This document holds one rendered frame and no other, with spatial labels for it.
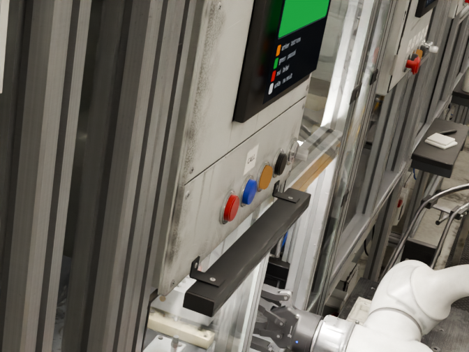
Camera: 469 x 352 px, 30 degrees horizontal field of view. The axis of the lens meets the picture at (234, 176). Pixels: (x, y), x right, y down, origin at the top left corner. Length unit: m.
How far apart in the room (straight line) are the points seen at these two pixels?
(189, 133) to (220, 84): 0.07
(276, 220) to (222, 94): 0.29
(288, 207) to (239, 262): 0.19
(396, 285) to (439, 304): 0.08
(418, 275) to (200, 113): 0.86
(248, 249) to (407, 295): 0.62
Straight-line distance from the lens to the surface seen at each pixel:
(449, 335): 2.42
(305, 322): 1.54
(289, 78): 1.00
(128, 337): 0.85
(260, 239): 1.04
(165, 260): 0.86
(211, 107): 0.84
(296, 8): 0.95
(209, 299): 0.90
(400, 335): 1.53
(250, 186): 1.02
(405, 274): 1.62
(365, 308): 2.01
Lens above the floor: 1.81
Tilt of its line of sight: 21 degrees down
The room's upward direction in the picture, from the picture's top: 11 degrees clockwise
